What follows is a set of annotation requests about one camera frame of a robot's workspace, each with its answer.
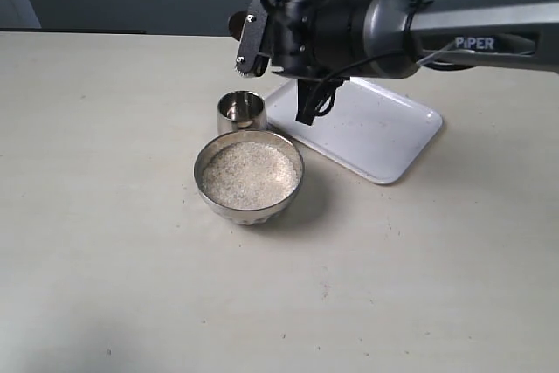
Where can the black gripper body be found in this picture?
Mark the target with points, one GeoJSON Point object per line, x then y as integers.
{"type": "Point", "coordinates": [282, 41]}

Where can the dark red wooden spoon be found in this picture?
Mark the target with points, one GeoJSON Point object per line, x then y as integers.
{"type": "Point", "coordinates": [236, 23]}

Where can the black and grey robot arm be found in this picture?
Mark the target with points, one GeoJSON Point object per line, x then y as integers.
{"type": "Point", "coordinates": [391, 39]}

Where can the small steel cup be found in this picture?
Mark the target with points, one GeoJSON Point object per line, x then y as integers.
{"type": "Point", "coordinates": [241, 110]}

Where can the white rice pile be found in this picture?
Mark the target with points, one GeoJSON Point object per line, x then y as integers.
{"type": "Point", "coordinates": [249, 176]}

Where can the steel bowl of rice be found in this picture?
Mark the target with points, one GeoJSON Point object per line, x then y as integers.
{"type": "Point", "coordinates": [259, 216]}

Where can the white rectangular plastic tray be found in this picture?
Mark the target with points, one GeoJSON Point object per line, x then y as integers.
{"type": "Point", "coordinates": [371, 131]}

